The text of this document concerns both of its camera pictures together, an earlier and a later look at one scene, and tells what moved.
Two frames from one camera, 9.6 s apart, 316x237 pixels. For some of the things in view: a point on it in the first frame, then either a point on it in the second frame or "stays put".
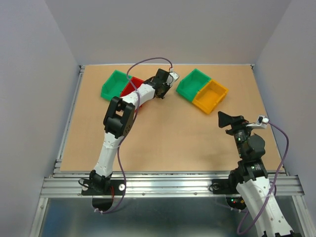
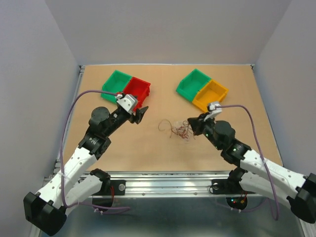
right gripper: [236, 123] -> [196, 123]
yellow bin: [210, 96] stays put
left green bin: [114, 84] stays put
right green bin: [192, 83] stays put
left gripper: [167, 88] -> [138, 116]
